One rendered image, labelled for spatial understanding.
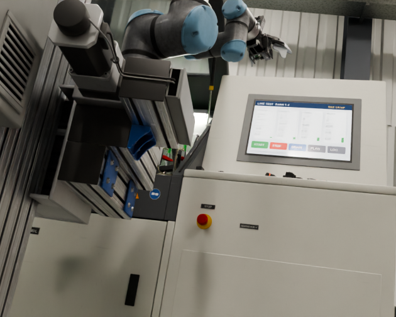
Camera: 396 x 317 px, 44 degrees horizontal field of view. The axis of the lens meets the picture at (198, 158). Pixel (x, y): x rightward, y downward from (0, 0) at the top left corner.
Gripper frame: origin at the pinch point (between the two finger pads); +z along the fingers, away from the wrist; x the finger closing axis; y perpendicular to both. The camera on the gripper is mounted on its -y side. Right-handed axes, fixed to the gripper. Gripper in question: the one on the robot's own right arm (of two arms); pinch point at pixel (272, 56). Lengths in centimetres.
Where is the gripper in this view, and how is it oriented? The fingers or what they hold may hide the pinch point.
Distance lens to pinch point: 188.7
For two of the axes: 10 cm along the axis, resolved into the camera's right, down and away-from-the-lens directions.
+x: 8.7, -1.6, -4.7
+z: 4.9, 3.5, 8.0
